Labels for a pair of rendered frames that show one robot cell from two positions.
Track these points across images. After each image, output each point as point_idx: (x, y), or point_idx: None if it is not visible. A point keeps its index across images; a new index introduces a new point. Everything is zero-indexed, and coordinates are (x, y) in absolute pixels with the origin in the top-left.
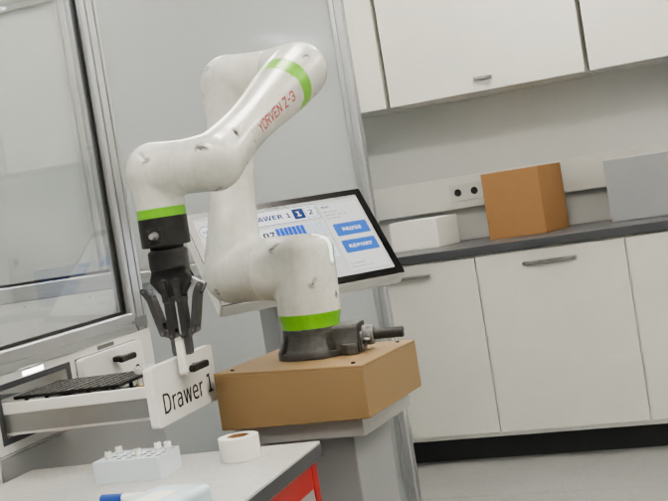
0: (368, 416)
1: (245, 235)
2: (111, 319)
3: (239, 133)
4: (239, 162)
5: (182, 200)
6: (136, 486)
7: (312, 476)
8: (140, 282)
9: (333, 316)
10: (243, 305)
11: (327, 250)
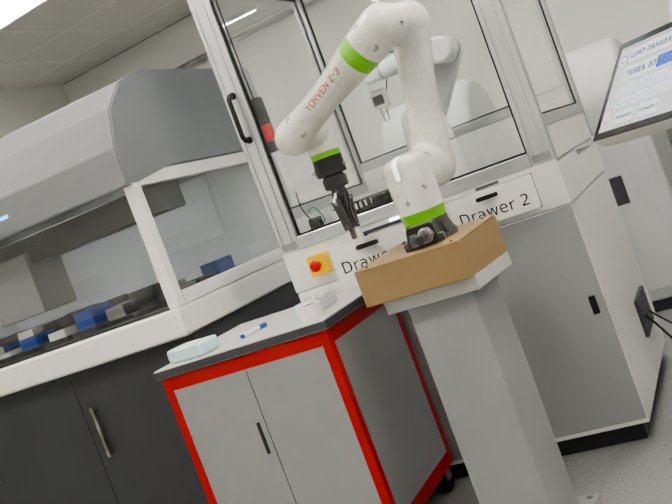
0: (366, 306)
1: (412, 145)
2: (495, 165)
3: (288, 121)
4: (282, 143)
5: (317, 151)
6: (292, 318)
7: (318, 339)
8: (541, 126)
9: (409, 220)
10: (607, 140)
11: (392, 174)
